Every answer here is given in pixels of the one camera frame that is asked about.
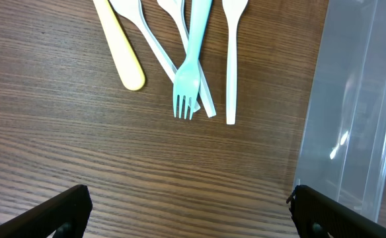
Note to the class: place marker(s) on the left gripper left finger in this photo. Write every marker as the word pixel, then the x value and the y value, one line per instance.
pixel 64 215

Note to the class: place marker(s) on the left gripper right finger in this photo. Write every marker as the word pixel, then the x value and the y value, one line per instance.
pixel 316 215

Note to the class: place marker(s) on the left clear plastic container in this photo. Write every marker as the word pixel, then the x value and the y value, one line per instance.
pixel 343 149

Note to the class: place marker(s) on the yellow plastic fork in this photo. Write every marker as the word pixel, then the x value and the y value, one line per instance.
pixel 125 60

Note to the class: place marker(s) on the light blue plastic fork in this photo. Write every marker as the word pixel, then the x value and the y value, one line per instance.
pixel 188 78

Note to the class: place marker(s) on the white plastic fork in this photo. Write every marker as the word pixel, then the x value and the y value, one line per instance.
pixel 176 11
pixel 233 10
pixel 132 10

